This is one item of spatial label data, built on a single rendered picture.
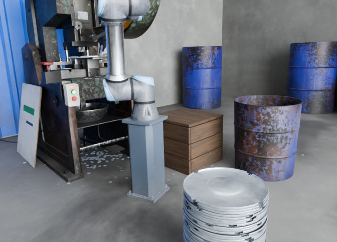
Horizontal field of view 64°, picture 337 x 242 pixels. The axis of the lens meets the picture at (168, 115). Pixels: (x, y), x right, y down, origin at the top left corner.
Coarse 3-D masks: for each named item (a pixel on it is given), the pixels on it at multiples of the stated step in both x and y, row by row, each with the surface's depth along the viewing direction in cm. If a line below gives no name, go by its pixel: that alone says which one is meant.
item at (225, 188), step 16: (192, 176) 102; (208, 176) 101; (224, 176) 101; (240, 176) 100; (256, 176) 99; (192, 192) 90; (208, 192) 90; (224, 192) 88; (240, 192) 89; (256, 192) 89; (224, 208) 80; (240, 208) 80
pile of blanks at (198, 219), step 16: (192, 208) 87; (208, 208) 82; (256, 208) 82; (192, 224) 88; (208, 224) 84; (224, 224) 81; (240, 224) 81; (256, 224) 83; (192, 240) 89; (208, 240) 84; (224, 240) 82; (240, 240) 82; (256, 240) 84
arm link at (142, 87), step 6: (132, 78) 140; (138, 78) 137; (144, 78) 137; (150, 78) 139; (132, 84) 137; (138, 84) 137; (144, 84) 137; (150, 84) 139; (132, 90) 137; (138, 90) 137; (144, 90) 138; (150, 90) 140; (132, 96) 138; (138, 96) 139; (144, 96) 139; (150, 96) 140
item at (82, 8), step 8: (80, 0) 183; (80, 8) 184; (88, 8) 188; (80, 16) 185; (88, 16) 189; (80, 24) 184; (88, 24) 189; (72, 32) 186; (80, 32) 183; (88, 32) 187; (72, 40) 188; (80, 40) 184; (88, 40) 188
